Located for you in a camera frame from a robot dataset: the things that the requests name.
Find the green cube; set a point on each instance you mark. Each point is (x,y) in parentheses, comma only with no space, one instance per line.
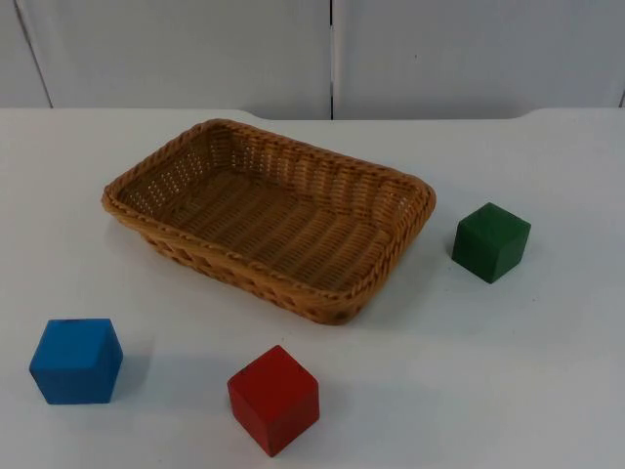
(488,244)

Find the red cube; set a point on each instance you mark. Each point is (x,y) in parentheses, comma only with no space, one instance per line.
(271,400)

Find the blue cube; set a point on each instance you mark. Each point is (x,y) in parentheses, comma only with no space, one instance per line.
(73,361)

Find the pale brown wicker basket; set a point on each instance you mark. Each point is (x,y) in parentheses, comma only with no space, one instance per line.
(273,220)

